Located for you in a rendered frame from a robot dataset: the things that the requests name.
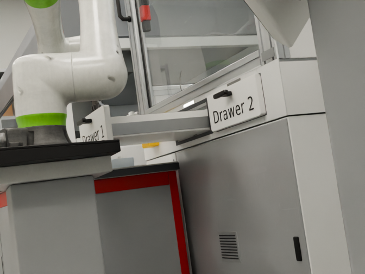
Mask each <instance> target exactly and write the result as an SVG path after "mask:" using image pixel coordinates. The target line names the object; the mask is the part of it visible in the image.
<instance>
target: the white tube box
mask: <svg viewBox="0 0 365 274"><path fill-rule="evenodd" d="M111 162H112V168H113V169H114V168H119V167H129V166H135V165H134V157H129V158H119V159H112V160H111Z"/></svg>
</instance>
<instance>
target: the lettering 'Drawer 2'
mask: <svg viewBox="0 0 365 274"><path fill-rule="evenodd" d="M249 98H251V105H252V102H253V99H252V97H251V96H249V97H248V99H249ZM243 104H244V102H243V103H242V104H241V108H242V106H243ZM251 105H250V108H249V111H251V110H253V109H254V108H251ZM237 106H238V107H239V109H236V114H237V115H240V114H241V112H240V113H239V114H238V113H237V111H238V110H240V106H239V105H237ZM237 106H236V108H237ZM223 112H226V110H224V111H223ZM228 112H229V109H228ZM231 112H232V108H230V112H229V115H230V118H231ZM214 113H217V116H218V112H217V111H213V117H214V122H215V115H214ZM221 113H222V111H221V112H219V114H220V118H221ZM242 113H243V108H242ZM225 115H226V118H224V120H226V119H228V115H227V112H226V114H224V116H225ZM232 115H233V117H234V107H233V112H232ZM218 121H219V116H218V120H217V122H218ZM221 121H222V119H221ZM217 122H215V123H217Z"/></svg>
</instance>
